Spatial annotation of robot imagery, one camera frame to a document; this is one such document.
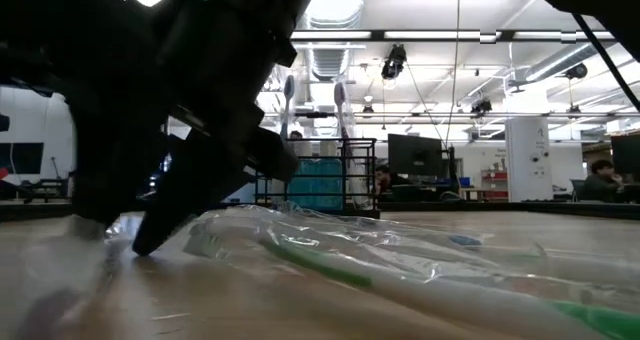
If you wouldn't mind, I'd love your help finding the green and white toothbrush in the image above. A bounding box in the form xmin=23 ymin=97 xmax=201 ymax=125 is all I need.
xmin=349 ymin=239 xmax=640 ymax=301
xmin=182 ymin=219 xmax=640 ymax=340

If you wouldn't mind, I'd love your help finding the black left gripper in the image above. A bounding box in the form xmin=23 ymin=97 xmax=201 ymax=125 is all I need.
xmin=132 ymin=0 xmax=321 ymax=255

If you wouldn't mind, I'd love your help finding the teal mouthwash bottle white cap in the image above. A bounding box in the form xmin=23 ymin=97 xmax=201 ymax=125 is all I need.
xmin=316 ymin=140 xmax=345 ymax=211
xmin=294 ymin=140 xmax=318 ymax=211

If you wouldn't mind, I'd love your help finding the black wire basket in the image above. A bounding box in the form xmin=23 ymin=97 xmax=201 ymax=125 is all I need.
xmin=253 ymin=137 xmax=379 ymax=219

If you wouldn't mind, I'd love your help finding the right arm long cable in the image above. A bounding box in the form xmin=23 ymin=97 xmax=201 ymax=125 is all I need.
xmin=572 ymin=12 xmax=640 ymax=112

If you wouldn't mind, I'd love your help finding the red shelf rack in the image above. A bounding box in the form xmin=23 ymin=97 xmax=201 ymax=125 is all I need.
xmin=480 ymin=168 xmax=509 ymax=201

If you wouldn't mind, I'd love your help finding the dark office desk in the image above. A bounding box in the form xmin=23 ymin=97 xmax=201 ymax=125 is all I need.
xmin=379 ymin=177 xmax=466 ymax=204

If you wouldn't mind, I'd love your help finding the black flat monitor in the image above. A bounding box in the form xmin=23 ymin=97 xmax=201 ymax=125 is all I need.
xmin=0 ymin=142 xmax=45 ymax=175
xmin=610 ymin=134 xmax=640 ymax=169
xmin=387 ymin=133 xmax=445 ymax=177

